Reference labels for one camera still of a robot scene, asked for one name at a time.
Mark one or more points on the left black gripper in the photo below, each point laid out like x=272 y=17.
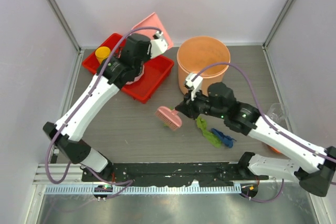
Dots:
x=148 y=54

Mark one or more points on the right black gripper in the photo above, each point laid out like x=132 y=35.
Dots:
x=188 y=106

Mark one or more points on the pink dustpan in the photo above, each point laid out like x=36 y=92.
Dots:
x=153 y=21

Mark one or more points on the long green paper scrap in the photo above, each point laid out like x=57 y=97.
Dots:
x=202 y=126

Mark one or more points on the blue paper scrap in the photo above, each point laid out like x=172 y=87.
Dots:
x=225 y=139

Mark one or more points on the pink hand brush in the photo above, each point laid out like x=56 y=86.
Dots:
x=169 y=117

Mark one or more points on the orange plastic bucket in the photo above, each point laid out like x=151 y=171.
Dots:
x=197 y=53

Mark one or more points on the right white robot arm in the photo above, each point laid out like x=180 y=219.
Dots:
x=311 y=166

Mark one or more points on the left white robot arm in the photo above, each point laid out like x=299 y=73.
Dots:
x=113 y=73

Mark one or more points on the red plastic tray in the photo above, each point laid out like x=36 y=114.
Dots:
x=155 y=72

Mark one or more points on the pink dotted plate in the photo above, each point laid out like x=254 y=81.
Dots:
x=137 y=78

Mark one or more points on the yellow mug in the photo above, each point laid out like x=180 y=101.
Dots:
x=102 y=53

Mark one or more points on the orange bowl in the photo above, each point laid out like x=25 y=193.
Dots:
x=274 y=150

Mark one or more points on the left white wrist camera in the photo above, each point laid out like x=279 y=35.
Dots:
x=158 y=45

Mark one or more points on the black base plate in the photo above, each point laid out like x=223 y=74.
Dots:
x=208 y=174

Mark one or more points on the white slotted cable duct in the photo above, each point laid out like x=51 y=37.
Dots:
x=194 y=188

